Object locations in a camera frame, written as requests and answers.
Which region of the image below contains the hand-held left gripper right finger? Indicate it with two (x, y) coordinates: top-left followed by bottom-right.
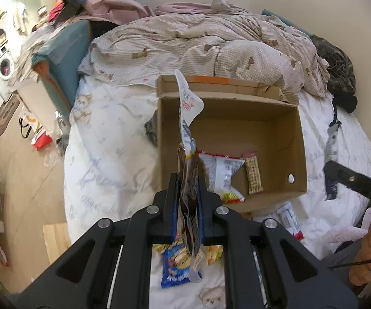
(196, 174), (358, 309)

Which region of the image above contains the yellow orange snack packet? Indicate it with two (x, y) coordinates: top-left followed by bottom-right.
(206, 245), (224, 266)

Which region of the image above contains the beige checked duvet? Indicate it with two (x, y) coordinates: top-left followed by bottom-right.
(77, 5), (331, 99)

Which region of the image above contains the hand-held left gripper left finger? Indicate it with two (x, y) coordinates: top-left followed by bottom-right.
(14, 172), (179, 309)

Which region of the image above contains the white floral cloth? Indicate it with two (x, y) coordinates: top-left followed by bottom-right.
(8, 22), (63, 91)

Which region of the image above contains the blue snack packet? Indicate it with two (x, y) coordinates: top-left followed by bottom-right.
(155, 245), (202, 289)

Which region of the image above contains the red bag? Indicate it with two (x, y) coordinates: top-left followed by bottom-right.
(31, 129), (53, 150)

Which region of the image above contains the pink blanket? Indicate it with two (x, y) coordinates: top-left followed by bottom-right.
(84, 0), (155, 26)

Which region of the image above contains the grey cloth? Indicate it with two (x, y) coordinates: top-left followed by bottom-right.
(145, 116), (159, 147)

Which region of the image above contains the black frayed cord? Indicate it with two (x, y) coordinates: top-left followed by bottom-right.
(330, 103), (343, 132)

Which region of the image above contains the person's bare foot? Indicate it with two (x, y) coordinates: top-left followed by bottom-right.
(349, 214), (371, 286)

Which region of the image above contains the teal pillow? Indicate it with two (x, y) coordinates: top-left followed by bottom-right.
(262, 9), (311, 36)
(32, 19), (92, 110)

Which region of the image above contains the dark camouflage garment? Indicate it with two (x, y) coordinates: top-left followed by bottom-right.
(311, 35), (358, 113)

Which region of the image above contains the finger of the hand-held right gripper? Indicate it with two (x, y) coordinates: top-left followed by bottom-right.
(323, 160), (371, 213)

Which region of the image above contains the white red-edged snack packet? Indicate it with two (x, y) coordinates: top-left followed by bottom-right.
(198, 151), (246, 204)

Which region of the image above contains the cardboard box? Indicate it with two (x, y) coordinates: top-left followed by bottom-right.
(156, 75), (308, 213)

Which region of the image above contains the dark and white snack packet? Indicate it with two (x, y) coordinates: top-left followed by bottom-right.
(175, 69), (204, 283)

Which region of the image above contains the grey patterned cloth strip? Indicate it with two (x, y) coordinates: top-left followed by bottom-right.
(323, 129), (340, 200)

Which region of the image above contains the white washing machine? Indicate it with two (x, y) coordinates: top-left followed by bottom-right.
(0, 47), (18, 100)

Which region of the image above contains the chequered snack bar packet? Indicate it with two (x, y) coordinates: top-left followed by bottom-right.
(243, 152), (265, 195)

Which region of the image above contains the white bag with black handles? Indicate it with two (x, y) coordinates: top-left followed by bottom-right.
(18, 113), (41, 139)

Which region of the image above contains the pale pink cloth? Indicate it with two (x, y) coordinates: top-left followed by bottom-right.
(314, 206), (371, 258)

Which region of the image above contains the black cable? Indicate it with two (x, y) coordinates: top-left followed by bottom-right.
(329, 254), (371, 269)

